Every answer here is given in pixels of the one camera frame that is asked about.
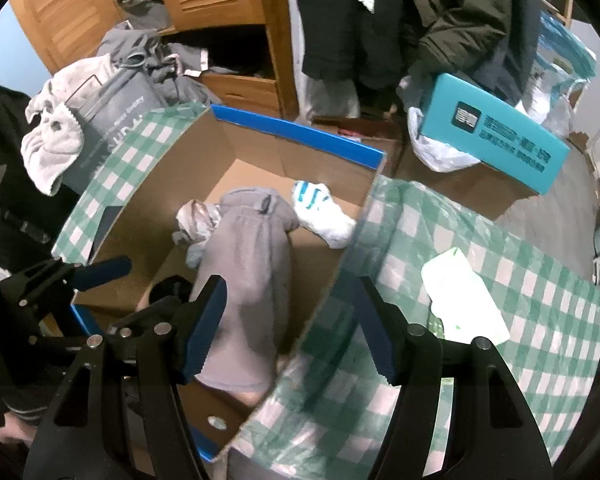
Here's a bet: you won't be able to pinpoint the pile of grey clothes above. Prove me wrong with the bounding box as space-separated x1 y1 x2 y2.
97 0 222 105

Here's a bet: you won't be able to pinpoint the white blue striped sock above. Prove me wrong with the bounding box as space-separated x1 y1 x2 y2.
291 181 356 249

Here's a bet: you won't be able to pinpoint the green sparkly knit cloth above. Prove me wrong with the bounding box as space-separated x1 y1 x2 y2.
427 312 445 340

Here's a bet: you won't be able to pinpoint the white green plastic pouch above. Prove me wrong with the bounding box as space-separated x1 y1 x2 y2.
420 247 510 346

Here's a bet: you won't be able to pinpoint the long grey knit sock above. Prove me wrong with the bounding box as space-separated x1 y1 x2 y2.
194 188 299 392

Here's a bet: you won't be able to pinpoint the grey tote bag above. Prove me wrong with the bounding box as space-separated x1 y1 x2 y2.
62 68 164 194

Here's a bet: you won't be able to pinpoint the wooden louvered wardrobe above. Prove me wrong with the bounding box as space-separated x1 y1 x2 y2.
9 0 299 119

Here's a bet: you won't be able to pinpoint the hanging dark jackets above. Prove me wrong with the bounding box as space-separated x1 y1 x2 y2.
297 0 541 120

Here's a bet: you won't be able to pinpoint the blue plastic bag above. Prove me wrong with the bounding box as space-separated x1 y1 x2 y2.
527 12 596 138

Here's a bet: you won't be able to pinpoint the white towel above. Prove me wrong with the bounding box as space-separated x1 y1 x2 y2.
20 54 118 196

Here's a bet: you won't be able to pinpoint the green checkered tablecloth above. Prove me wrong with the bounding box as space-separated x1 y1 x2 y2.
49 102 600 480

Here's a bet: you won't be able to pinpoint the white plastic bag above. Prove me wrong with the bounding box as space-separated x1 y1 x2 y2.
406 106 480 174

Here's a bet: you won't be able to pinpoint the brown cardboard box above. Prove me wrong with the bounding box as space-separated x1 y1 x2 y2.
311 116 538 220

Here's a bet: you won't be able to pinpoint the open cardboard shoe box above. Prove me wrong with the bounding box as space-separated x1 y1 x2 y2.
53 103 387 456

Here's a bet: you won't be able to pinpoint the teal shoe box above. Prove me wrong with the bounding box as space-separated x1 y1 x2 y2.
422 74 569 194

